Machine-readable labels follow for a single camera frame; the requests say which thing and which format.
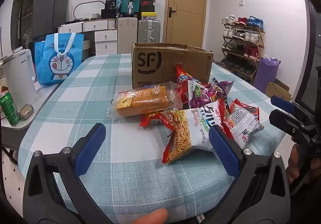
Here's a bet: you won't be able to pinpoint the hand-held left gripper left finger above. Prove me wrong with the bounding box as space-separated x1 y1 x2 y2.
22 123 113 224

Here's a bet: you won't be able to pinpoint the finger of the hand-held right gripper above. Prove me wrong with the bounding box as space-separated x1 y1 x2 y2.
271 96 309 124
269 110 314 143

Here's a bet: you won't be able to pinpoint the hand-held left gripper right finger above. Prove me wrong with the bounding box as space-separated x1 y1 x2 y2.
203 125 291 224

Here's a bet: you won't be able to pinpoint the red white snack packet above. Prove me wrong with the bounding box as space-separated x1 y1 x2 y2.
223 99 265 149

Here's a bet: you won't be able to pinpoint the white noodle snack packet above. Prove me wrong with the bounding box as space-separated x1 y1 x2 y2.
160 100 227 164

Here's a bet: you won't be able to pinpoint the purple grape candy packet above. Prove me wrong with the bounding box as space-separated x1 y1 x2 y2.
188 77 235 109

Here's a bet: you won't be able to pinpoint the yellow cake packet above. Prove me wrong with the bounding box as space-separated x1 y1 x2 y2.
107 82 183 118

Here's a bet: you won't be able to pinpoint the red puffed snack packet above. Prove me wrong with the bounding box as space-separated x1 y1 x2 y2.
176 65 213 104

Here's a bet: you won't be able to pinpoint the brown cardboard box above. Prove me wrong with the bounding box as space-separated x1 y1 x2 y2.
131 42 214 89

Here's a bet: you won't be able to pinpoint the person's right hand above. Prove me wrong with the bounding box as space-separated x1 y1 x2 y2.
286 142 310 185

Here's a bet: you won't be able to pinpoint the person's left hand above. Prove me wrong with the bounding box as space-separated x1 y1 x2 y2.
130 208 168 224

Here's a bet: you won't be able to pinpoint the open cardboard floor box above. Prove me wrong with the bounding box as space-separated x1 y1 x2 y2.
266 78 293 101

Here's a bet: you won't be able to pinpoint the purple bag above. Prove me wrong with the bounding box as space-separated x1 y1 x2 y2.
253 57 281 94

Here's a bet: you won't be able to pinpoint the rows of assorted shoes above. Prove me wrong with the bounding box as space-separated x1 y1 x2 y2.
221 14 264 75

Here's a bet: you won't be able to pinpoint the white side table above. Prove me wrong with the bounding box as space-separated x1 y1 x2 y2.
0 73 61 131

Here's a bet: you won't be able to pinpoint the beige earbuds case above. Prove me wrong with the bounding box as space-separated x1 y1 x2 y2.
19 104 32 119

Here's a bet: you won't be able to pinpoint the wooden shoe rack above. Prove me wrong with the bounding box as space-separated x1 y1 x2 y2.
221 14 266 84

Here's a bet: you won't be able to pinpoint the blue cartoon tote bag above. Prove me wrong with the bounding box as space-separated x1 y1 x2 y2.
34 33 85 85

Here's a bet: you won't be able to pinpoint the green drink can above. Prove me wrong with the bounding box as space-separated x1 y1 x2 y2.
0 92 20 126

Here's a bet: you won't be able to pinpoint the woven laundry basket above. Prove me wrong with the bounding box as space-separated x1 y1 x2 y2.
83 38 97 57

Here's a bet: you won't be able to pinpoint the white electric kettle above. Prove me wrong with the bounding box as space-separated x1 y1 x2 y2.
0 48 38 108

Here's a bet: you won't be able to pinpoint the white drawer cabinet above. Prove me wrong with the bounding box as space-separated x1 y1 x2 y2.
58 19 118 56

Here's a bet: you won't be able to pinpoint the beige suitcase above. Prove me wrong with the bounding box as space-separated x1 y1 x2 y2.
117 16 138 54

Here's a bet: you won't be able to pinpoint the silver suitcase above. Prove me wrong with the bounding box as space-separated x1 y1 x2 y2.
137 19 161 44

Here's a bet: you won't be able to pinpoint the wooden door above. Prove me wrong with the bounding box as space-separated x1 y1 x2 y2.
163 0 207 50

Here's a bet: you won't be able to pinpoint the black storage box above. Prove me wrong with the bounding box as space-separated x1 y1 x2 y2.
101 9 118 19

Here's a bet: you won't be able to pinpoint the oval mirror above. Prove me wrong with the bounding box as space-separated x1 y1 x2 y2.
73 1 106 21

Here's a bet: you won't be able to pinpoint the grey refrigerator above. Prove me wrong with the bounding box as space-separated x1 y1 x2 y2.
33 0 69 39

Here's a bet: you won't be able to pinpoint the dark glass cabinet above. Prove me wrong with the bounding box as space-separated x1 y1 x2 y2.
11 0 46 44

